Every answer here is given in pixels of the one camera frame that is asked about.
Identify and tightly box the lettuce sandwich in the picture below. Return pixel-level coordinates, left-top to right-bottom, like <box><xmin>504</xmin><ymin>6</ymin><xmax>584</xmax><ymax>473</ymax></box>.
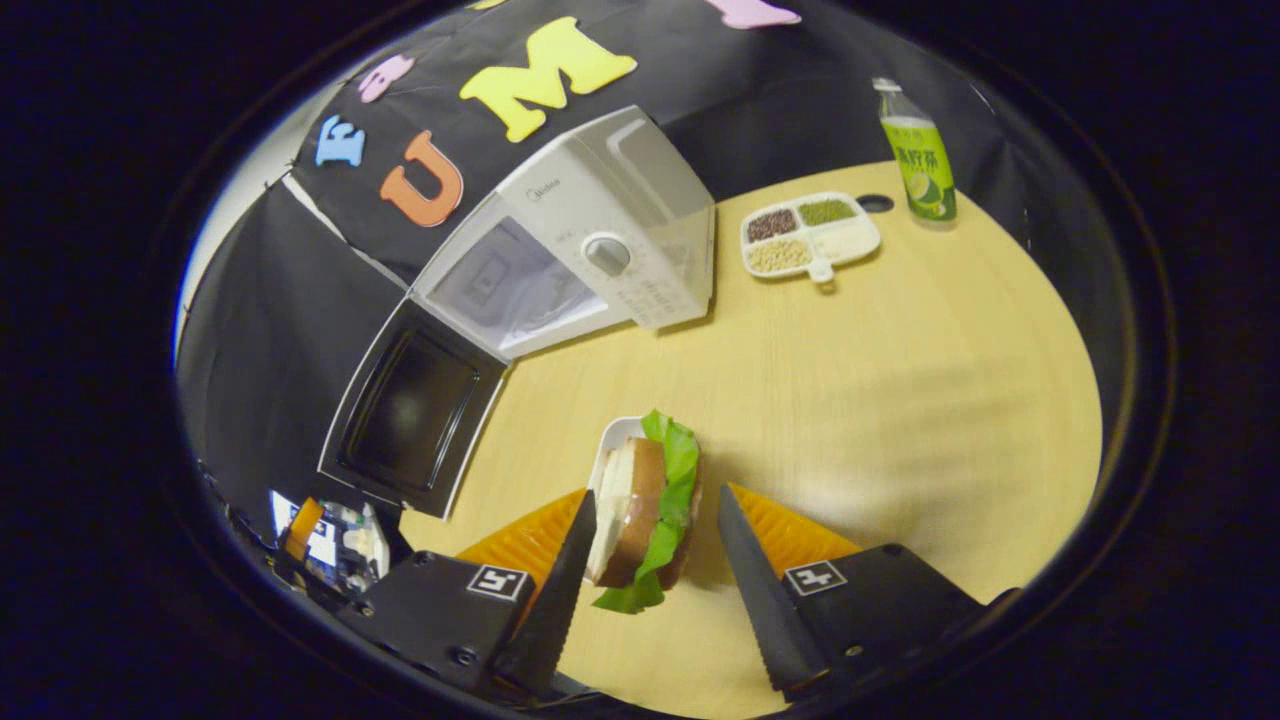
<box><xmin>585</xmin><ymin>408</ymin><xmax>704</xmax><ymax>616</ymax></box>

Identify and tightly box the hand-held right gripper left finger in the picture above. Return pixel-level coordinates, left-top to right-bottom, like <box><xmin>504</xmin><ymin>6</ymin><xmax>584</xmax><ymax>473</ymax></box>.
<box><xmin>340</xmin><ymin>488</ymin><xmax>599</xmax><ymax>701</ymax></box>

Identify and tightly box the black backdrop cloth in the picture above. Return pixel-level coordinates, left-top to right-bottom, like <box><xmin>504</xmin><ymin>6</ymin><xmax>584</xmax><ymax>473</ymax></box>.
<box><xmin>175</xmin><ymin>0</ymin><xmax>1101</xmax><ymax>546</ymax></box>

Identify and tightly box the white microwave oven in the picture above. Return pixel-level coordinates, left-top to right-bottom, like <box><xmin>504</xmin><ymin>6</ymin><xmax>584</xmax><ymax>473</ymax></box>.
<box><xmin>318</xmin><ymin>105</ymin><xmax>717</xmax><ymax>521</ymax></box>

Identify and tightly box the green label drink bottle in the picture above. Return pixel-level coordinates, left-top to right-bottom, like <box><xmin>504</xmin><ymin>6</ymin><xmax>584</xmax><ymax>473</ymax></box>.
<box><xmin>872</xmin><ymin>77</ymin><xmax>958</xmax><ymax>226</ymax></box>

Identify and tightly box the white divided bean tray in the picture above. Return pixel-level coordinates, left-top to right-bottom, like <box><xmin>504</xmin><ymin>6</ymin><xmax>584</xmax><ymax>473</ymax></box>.
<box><xmin>740</xmin><ymin>191</ymin><xmax>883</xmax><ymax>284</ymax></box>

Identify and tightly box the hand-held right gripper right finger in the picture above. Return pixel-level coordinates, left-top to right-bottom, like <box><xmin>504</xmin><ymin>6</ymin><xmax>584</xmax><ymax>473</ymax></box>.
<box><xmin>716</xmin><ymin>482</ymin><xmax>1021</xmax><ymax>701</ymax></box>

